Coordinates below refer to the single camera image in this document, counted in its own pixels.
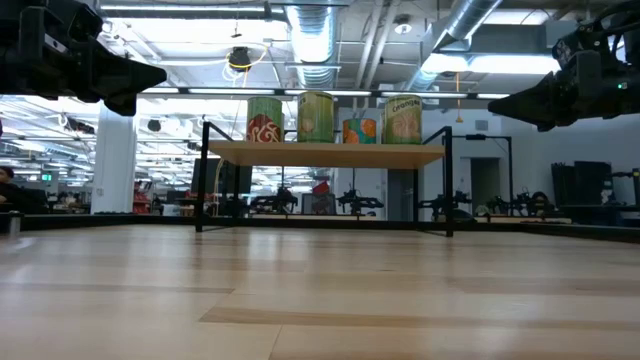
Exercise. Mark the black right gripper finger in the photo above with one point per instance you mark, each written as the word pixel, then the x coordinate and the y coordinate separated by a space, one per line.
pixel 535 112
pixel 540 92

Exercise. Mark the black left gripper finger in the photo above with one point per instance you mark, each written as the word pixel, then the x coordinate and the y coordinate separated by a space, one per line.
pixel 125 67
pixel 130 85

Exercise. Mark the green oranges label can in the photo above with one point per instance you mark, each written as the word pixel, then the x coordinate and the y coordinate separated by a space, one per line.
pixel 403 120

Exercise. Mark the green and red label can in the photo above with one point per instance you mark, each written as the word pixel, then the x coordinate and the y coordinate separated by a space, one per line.
pixel 264 120

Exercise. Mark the small teal orange label can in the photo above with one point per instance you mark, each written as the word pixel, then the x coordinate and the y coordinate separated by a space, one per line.
pixel 359 131

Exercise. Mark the black background robot arm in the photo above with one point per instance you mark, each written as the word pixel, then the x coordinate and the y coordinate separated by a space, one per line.
pixel 525 202
pixel 277 200
pixel 442 202
pixel 360 201

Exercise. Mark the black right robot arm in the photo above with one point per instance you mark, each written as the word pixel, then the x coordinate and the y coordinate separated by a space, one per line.
pixel 630 10

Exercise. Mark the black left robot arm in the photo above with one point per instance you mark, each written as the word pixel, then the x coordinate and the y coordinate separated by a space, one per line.
pixel 7 50

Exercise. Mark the wooden shelf with black legs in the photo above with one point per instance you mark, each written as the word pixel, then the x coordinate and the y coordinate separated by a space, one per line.
pixel 325 155

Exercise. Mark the white square pillar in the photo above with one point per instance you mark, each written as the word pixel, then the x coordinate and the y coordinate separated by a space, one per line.
pixel 114 160

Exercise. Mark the black storage cabinets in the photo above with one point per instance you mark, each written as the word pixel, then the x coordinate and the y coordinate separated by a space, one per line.
pixel 582 182

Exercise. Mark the long hanging light bar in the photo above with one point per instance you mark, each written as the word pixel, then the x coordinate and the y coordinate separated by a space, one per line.
pixel 230 91

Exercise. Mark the person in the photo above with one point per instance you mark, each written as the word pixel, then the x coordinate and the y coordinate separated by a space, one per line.
pixel 10 192

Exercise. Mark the silver ventilation duct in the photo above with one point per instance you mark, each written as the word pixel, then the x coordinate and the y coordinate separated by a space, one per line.
pixel 455 25
pixel 312 45

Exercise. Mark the black metal table frame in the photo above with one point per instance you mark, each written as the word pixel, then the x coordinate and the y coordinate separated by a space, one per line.
pixel 100 221

